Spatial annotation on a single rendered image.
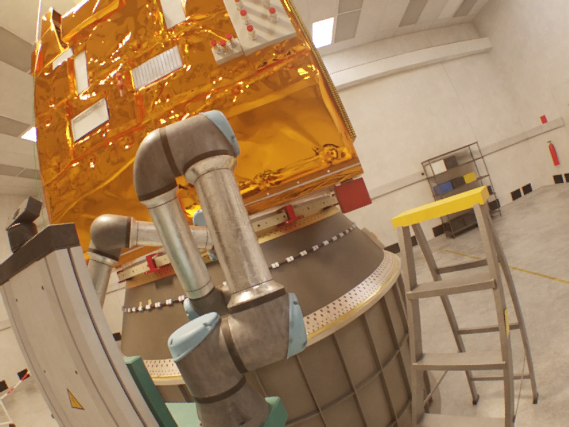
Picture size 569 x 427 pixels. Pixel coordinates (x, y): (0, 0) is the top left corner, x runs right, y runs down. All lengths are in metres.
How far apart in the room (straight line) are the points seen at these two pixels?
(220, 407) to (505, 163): 8.61
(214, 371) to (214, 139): 0.44
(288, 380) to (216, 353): 0.88
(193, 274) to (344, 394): 1.05
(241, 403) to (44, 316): 0.41
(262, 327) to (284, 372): 0.86
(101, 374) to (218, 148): 0.47
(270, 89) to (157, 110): 0.63
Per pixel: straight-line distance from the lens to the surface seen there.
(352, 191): 1.50
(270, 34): 1.68
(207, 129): 0.63
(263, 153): 1.45
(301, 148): 1.44
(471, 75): 9.09
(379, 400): 1.74
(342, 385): 1.53
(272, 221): 1.50
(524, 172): 9.22
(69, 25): 2.57
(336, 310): 1.42
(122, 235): 0.92
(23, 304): 0.73
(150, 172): 0.65
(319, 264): 1.51
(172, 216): 0.68
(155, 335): 1.62
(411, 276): 1.30
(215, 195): 0.58
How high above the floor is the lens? 1.65
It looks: 2 degrees up
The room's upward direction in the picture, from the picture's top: 20 degrees counter-clockwise
